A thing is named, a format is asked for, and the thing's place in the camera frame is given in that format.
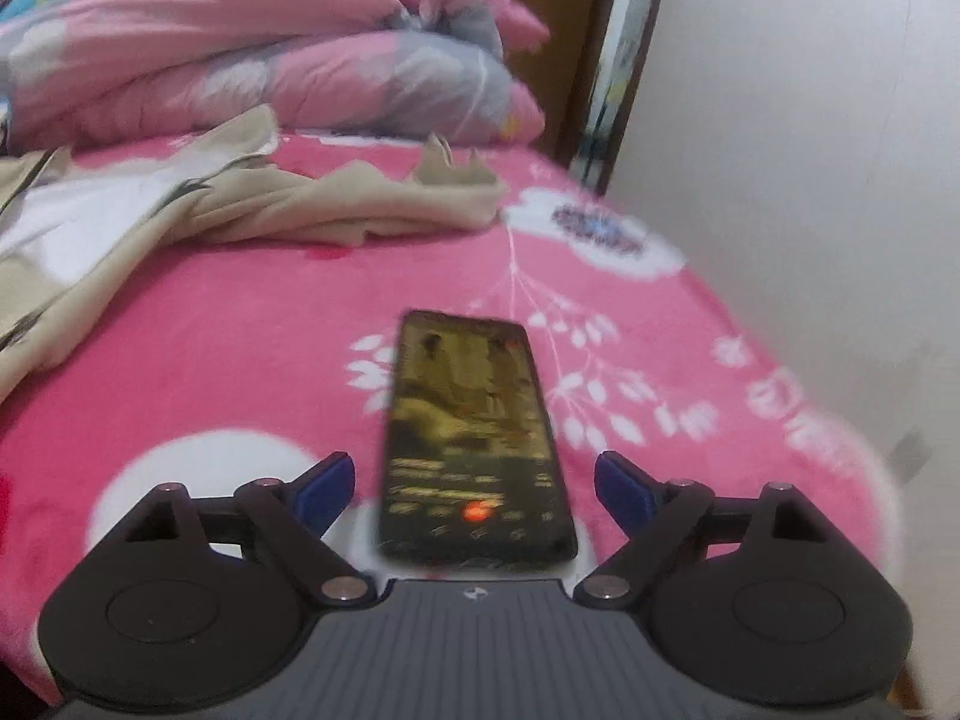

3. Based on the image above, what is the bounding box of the pink flower-print bed blanket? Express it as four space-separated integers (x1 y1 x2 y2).
0 127 927 706

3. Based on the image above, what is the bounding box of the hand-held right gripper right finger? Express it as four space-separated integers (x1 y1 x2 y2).
576 451 830 607

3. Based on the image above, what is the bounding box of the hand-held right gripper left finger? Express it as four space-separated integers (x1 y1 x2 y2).
124 451 376 607

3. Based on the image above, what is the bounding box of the brown wooden door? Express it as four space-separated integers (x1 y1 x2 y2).
486 0 627 160

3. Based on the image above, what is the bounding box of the beige zip jacket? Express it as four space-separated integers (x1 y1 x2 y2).
0 105 505 400

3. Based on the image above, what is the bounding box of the pink floral quilt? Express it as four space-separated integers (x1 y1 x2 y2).
0 0 552 152

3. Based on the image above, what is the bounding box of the black smartphone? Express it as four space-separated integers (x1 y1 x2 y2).
377 309 580 565

